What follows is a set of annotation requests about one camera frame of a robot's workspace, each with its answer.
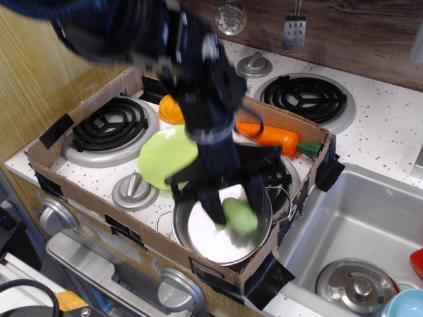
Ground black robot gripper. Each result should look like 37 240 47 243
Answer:
165 136 282 225

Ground green toy broccoli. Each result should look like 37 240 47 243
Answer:
215 197 258 234

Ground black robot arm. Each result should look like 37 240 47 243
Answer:
2 1 280 225

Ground silver metal pan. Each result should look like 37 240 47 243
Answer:
155 180 299 266

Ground front right black burner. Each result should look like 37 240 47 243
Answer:
266 156 301 220

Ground black burner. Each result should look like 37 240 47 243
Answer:
253 73 356 135
266 156 301 220
61 96 159 168

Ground light green plastic plate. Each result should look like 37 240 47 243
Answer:
137 125 198 190

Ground orange toy carrot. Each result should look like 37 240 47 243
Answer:
236 122 324 159

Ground cardboard fence with black tape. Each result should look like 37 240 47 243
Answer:
25 61 346 311

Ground silver stovetop knob front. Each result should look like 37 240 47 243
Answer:
112 172 159 211

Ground silver stovetop knob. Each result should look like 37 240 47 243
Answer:
112 172 159 211
237 52 273 79

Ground orange toy pumpkin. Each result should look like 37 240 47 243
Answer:
158 94 185 125

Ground right silver oven knob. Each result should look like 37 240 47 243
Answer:
157 267 205 312

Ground silver oven knob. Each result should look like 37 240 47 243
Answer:
39 197 79 236
157 267 205 312

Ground front left black burner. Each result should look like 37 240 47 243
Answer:
61 96 159 168

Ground silver stovetop knob back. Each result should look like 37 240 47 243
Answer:
237 52 273 79

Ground back right black burner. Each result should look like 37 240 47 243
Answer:
253 73 356 135

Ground silver sink basin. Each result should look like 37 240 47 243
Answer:
277 164 422 316

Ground silver pot lid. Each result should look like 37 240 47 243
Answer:
315 259 401 316

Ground hanging silver spatula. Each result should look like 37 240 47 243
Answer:
282 1 307 50

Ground hanging silver slotted spoon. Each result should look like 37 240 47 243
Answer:
215 1 247 36

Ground left silver oven knob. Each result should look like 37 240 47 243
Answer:
39 197 79 236

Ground red toy item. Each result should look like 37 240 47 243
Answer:
410 248 423 277

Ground yellow orange object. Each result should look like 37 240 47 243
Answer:
56 291 87 312

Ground light blue bowl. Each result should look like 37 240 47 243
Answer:
379 289 423 317

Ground silver oven door handle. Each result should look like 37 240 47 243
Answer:
46 233 192 316

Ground black cable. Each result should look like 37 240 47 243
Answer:
0 279 60 317

